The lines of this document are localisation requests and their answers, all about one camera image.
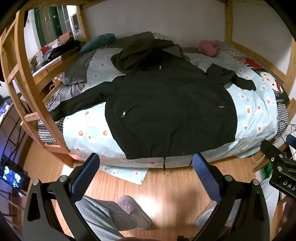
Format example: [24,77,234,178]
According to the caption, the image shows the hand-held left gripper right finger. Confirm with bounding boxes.
[191,152,271,241]

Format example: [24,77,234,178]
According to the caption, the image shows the person's left leg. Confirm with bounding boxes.
[75,195,139,241]

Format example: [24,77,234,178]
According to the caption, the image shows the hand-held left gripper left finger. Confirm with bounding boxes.
[22,152,101,241]

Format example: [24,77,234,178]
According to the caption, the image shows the pink plush toy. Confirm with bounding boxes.
[198,39,220,57]

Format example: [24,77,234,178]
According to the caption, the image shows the black zip jacket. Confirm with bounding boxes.
[49,50,257,176]

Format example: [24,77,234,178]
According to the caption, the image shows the white appliance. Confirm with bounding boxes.
[70,13,84,37]

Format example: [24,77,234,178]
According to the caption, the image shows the cartoon cat printed blanket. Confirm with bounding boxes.
[231,54,290,103]

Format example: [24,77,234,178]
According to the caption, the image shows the light blue floral bedsheet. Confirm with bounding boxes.
[62,35,278,186]

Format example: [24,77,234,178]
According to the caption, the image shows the person's right hand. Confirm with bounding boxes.
[277,200,296,238]

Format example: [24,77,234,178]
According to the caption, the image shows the olive green garment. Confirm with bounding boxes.
[111,31,185,75]

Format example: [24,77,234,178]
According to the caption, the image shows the white slipper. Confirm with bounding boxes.
[195,200,217,229]

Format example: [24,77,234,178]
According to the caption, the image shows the pink box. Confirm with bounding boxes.
[59,32,75,44]

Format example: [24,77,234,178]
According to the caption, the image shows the teal pillow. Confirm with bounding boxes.
[80,33,115,54]

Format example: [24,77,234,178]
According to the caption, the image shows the black cables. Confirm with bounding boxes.
[276,123,296,142]

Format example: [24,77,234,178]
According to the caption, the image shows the wooden desk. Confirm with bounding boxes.
[32,52,78,100]

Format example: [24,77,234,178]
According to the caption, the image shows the purple grey slipper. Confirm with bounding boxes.
[117,195,152,230]

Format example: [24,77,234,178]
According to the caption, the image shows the grey garment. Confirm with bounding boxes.
[159,43,191,62]

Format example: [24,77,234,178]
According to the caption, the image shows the wooden bunk bed frame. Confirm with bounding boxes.
[0,0,296,173]

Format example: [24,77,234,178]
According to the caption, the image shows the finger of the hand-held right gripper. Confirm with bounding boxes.
[260,139,282,163]

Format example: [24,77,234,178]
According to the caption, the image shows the glowing screen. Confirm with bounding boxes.
[0,157,31,193]

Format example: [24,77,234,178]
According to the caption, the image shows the green framed window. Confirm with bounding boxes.
[33,4,73,48]

